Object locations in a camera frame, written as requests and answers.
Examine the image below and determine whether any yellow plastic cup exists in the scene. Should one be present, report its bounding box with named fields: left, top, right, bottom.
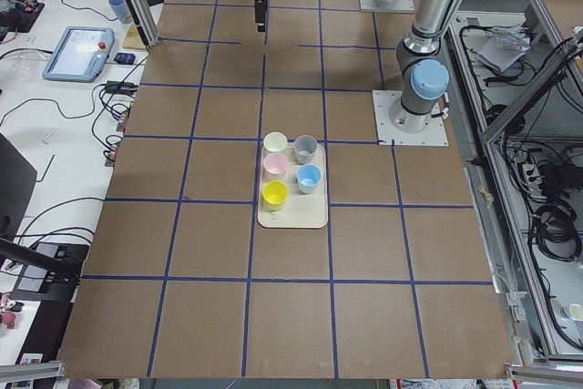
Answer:
left=261, top=180, right=289, bottom=211

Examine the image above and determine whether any pink plastic cup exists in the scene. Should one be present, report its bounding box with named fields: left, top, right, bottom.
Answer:
left=263, top=152, right=289, bottom=181

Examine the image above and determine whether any teach pendant tablet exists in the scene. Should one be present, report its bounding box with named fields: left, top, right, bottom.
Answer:
left=42, top=26, right=115, bottom=83

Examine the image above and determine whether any cream plastic tray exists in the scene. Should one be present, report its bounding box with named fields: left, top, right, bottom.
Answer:
left=257, top=143, right=329, bottom=229

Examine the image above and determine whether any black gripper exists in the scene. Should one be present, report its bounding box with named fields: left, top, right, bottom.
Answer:
left=254, top=0, right=268, bottom=32

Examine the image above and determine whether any blue plastic cup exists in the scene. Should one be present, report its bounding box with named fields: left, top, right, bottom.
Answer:
left=296, top=163, right=322, bottom=194

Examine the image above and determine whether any pale green plastic cup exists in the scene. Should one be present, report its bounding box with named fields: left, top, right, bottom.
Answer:
left=263, top=131, right=288, bottom=153

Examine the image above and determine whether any blue cup on bench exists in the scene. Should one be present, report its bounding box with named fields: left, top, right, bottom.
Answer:
left=108, top=0, right=131, bottom=24

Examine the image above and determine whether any wooden stand base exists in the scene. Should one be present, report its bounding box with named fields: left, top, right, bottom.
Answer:
left=122, top=24, right=149, bottom=50

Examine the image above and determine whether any grey plastic cup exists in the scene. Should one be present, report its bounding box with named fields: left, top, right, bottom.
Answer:
left=293, top=135, right=318, bottom=165

